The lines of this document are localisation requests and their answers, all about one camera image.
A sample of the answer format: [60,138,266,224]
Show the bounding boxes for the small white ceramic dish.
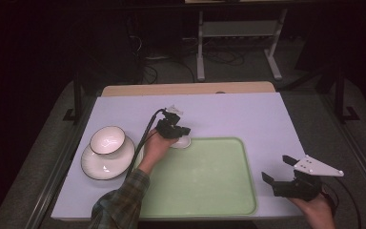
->
[170,135,193,150]

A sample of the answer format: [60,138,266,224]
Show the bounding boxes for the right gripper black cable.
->
[320,177,363,229]

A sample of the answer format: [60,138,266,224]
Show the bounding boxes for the black metal post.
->
[62,71,85,125]
[334,63,360,124]

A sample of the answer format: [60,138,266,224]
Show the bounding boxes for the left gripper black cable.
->
[125,108,167,179]

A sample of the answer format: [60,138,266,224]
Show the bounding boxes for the person's right hand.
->
[288,193,336,229]

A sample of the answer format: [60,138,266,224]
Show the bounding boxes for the white metal stand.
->
[195,9,289,82]

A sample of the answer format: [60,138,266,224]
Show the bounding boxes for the pale green tray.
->
[134,136,258,219]

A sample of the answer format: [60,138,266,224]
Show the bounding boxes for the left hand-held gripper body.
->
[155,105,185,140]

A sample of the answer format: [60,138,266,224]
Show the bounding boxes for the light wooden table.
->
[101,81,276,97]

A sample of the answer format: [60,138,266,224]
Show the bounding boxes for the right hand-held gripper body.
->
[272,155,345,202]

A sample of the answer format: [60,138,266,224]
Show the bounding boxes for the white ribbed plate dark rim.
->
[80,136,136,181]

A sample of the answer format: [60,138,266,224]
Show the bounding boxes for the black floor cables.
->
[125,15,246,85]

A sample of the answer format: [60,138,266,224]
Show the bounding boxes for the grey metal frame rail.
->
[317,94,366,206]
[25,101,97,229]

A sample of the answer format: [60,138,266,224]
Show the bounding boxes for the person's left hand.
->
[137,128,179,175]

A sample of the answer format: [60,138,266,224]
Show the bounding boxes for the white bowl dark rim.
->
[89,125,127,156]

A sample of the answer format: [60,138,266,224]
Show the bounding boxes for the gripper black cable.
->
[320,177,363,229]
[125,108,167,179]

